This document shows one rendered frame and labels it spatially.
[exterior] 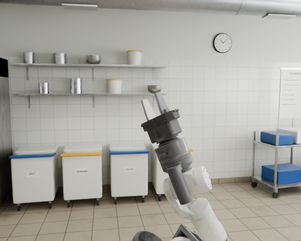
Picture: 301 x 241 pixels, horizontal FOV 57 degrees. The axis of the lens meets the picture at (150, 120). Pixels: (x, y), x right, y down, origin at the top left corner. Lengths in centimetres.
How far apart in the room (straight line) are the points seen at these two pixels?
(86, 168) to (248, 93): 296
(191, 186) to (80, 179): 329
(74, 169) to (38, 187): 53
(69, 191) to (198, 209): 331
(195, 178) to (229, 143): 427
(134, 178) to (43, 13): 275
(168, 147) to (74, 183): 332
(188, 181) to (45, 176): 338
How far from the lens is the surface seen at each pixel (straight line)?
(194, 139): 475
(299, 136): 479
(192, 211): 82
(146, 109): 78
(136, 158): 391
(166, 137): 74
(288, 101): 546
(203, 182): 74
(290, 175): 487
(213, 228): 84
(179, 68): 461
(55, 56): 428
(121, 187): 401
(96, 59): 420
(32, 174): 403
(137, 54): 423
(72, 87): 422
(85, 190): 401
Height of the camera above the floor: 160
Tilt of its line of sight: 6 degrees down
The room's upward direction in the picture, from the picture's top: straight up
